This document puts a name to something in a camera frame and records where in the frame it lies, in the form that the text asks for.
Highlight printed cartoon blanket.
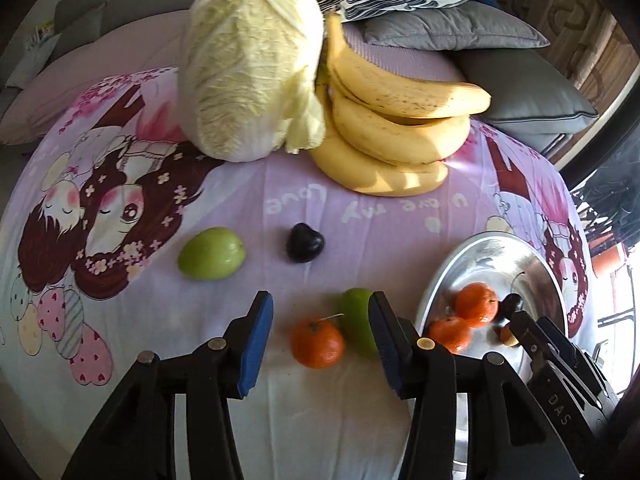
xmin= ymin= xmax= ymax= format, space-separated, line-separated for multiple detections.
xmin=0 ymin=52 xmax=601 ymax=480

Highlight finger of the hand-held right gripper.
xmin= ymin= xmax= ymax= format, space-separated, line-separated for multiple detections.
xmin=509 ymin=310 xmax=557 ymax=377
xmin=536 ymin=315 xmax=609 ymax=392

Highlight small dark purple fruit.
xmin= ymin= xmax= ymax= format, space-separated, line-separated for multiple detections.
xmin=285 ymin=222 xmax=325 ymax=263

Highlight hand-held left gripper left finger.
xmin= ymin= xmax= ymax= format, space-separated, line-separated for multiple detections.
xmin=62 ymin=290 xmax=275 ymax=480

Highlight oval green fruit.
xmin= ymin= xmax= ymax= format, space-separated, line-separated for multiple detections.
xmin=340 ymin=287 xmax=381 ymax=359

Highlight napa cabbage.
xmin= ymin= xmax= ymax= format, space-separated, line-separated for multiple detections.
xmin=177 ymin=0 xmax=328 ymax=163

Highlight grey quilted pillow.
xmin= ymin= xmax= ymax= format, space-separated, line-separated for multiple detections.
xmin=362 ymin=0 xmax=551 ymax=51

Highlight round green fruit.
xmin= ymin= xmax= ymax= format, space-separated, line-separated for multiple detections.
xmin=177 ymin=226 xmax=247 ymax=282

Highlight dark metal frame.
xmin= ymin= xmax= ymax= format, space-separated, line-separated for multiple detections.
xmin=570 ymin=170 xmax=640 ymax=261

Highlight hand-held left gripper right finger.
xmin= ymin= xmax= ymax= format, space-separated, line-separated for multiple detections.
xmin=368 ymin=290 xmax=571 ymax=480

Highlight yellow banana bunch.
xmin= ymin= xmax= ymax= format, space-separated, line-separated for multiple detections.
xmin=307 ymin=11 xmax=493 ymax=198

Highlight orange tangerine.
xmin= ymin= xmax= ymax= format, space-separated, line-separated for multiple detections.
xmin=454 ymin=282 xmax=500 ymax=328
xmin=426 ymin=316 xmax=473 ymax=356
xmin=291 ymin=316 xmax=347 ymax=370

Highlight colourful booklets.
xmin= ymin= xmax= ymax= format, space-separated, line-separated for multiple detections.
xmin=25 ymin=22 xmax=56 ymax=51

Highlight grey piped cushion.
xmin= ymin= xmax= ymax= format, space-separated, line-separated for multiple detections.
xmin=452 ymin=45 xmax=599 ymax=136

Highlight round metal bowl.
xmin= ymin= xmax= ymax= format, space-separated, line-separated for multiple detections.
xmin=415 ymin=231 xmax=573 ymax=480

